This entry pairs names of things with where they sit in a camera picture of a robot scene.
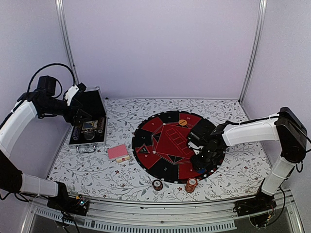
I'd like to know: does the red playing card deck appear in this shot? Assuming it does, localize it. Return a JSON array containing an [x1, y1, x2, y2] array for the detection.
[[107, 144, 128, 160]]

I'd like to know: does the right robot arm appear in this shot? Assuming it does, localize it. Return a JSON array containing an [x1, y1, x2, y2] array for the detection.
[[188, 107, 311, 216]]

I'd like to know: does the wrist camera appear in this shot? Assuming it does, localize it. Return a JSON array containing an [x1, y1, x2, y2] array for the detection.
[[63, 83, 86, 106], [187, 131, 207, 155]]

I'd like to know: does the aluminium frame post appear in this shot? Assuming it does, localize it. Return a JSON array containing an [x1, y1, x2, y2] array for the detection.
[[55, 0, 79, 83], [239, 0, 267, 105]]

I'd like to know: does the left aluminium frame post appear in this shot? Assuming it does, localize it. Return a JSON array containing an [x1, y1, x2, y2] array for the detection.
[[55, 0, 79, 83]]

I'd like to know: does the front aluminium rail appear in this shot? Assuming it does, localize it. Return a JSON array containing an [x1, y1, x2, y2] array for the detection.
[[21, 189, 305, 233]]

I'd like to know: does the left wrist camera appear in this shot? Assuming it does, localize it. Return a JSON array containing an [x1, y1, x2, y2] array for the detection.
[[63, 83, 86, 106]]

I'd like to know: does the aluminium poker case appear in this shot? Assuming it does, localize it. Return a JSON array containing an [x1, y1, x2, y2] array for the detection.
[[68, 86, 107, 154]]

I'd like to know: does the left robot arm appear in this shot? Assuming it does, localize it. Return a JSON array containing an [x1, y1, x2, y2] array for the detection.
[[0, 75, 91, 218]]

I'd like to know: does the floral table cloth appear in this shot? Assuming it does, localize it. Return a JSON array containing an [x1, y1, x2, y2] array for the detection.
[[48, 99, 271, 202]]

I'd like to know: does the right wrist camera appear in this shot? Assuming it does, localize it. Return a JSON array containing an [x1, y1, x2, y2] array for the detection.
[[187, 131, 207, 155]]

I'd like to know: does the right aluminium frame post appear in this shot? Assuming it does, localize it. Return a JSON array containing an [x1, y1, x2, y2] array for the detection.
[[239, 0, 267, 105]]

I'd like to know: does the round red black poker mat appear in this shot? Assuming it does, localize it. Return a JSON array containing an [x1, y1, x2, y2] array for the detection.
[[132, 111, 224, 183]]

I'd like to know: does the orange poker chip stack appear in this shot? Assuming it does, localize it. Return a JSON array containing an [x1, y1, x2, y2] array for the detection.
[[185, 178, 198, 193]]

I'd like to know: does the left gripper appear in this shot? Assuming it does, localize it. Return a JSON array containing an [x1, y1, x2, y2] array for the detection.
[[41, 97, 92, 126]]

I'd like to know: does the dark poker chip stack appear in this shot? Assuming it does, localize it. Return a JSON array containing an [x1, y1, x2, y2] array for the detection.
[[152, 180, 163, 191]]

